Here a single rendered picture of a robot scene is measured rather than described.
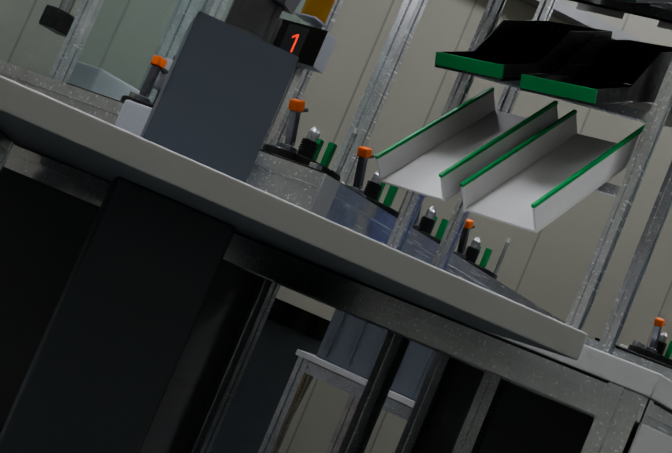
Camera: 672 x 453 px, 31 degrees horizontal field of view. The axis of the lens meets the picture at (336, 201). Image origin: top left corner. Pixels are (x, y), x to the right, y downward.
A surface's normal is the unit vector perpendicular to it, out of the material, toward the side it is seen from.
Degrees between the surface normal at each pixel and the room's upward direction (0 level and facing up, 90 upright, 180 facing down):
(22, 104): 90
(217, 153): 90
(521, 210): 45
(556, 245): 90
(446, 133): 90
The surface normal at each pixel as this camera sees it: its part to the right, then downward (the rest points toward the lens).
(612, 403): -0.47, -0.28
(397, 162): 0.70, 0.24
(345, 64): 0.22, 0.00
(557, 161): -0.15, -0.88
